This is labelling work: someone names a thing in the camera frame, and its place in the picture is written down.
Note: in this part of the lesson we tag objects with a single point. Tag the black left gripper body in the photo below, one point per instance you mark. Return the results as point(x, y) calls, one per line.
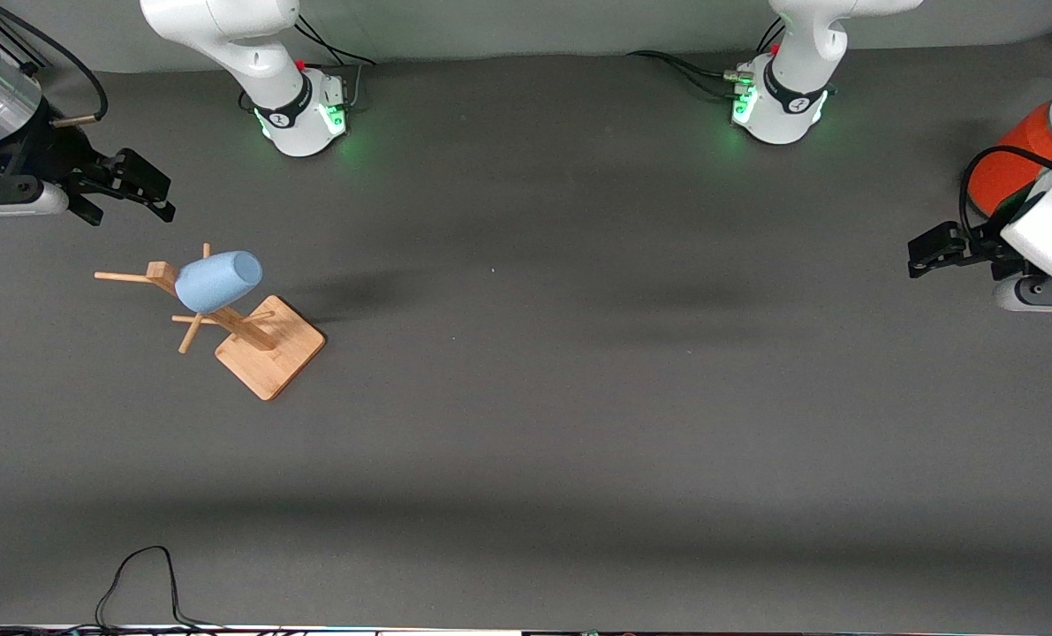
point(987, 239)

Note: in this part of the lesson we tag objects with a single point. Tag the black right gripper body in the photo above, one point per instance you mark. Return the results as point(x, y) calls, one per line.
point(49, 152)

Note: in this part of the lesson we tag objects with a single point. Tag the light blue cup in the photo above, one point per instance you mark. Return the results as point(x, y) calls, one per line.
point(216, 281)

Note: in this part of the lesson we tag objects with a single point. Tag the wooden cup rack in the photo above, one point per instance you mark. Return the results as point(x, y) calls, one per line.
point(269, 349)

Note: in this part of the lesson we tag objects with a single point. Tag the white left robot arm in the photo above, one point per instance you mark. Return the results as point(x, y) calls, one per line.
point(795, 53)

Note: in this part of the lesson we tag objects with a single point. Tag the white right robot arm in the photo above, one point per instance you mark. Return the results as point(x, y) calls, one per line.
point(252, 53)

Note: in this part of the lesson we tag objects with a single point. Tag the orange drink can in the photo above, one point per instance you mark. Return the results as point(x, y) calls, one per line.
point(1007, 163)

